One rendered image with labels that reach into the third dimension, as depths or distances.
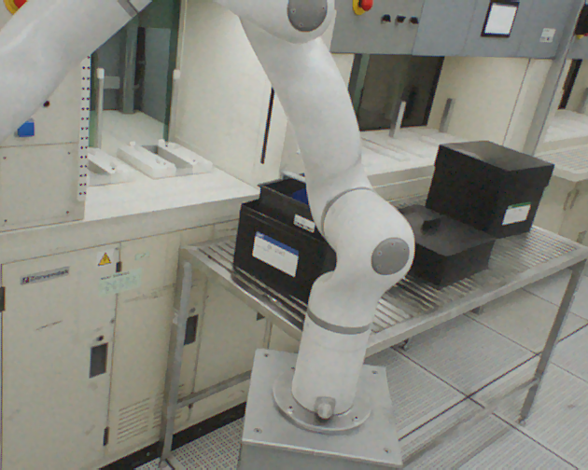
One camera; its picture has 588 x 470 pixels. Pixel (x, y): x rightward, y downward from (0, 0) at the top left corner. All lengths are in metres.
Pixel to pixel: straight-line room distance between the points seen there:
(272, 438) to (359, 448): 0.15
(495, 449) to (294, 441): 1.52
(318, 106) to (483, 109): 2.21
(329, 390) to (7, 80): 0.72
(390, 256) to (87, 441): 1.24
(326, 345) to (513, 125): 2.07
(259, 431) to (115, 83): 1.70
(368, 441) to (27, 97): 0.79
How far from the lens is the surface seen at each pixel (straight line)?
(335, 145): 0.96
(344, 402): 1.21
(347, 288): 1.05
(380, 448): 1.20
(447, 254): 1.77
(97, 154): 1.98
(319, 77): 0.94
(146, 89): 2.59
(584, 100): 4.50
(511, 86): 3.05
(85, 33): 0.86
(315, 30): 0.84
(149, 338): 1.89
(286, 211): 1.57
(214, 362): 2.12
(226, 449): 2.26
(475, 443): 2.59
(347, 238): 1.00
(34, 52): 0.85
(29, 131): 1.46
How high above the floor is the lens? 1.52
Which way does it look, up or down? 23 degrees down
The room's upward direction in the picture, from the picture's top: 10 degrees clockwise
